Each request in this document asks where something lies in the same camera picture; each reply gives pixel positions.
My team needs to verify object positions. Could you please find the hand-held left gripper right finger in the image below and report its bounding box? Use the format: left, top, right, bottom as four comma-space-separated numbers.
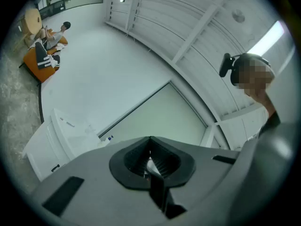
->
149, 136, 243, 226

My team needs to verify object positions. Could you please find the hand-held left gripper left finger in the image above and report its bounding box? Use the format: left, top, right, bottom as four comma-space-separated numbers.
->
28, 136, 165, 226

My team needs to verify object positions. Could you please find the white lotion bottle blue pump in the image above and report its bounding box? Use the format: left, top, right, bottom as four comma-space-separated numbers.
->
98, 135, 114, 148

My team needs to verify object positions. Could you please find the white sink vanity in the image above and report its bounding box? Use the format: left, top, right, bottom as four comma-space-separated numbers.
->
22, 107, 111, 182

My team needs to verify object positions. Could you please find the person's dark shirt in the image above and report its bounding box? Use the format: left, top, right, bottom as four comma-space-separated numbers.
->
235, 112, 299, 226

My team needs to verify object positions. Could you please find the person's head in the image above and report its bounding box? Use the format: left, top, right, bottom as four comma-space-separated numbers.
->
231, 53, 277, 117

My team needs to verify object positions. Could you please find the orange sofa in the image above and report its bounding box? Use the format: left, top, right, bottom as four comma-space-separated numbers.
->
19, 32, 69, 84

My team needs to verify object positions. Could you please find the round wooden table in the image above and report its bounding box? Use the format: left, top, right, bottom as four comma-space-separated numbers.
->
13, 8, 43, 53

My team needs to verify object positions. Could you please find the round ceiling fixture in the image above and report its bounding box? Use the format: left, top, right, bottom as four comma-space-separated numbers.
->
231, 9, 246, 23

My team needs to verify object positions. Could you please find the black media cabinet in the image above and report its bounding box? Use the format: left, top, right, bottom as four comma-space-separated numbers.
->
37, 0, 71, 18

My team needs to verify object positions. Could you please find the black head-mounted camera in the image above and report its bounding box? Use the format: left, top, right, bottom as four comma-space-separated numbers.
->
218, 52, 243, 79

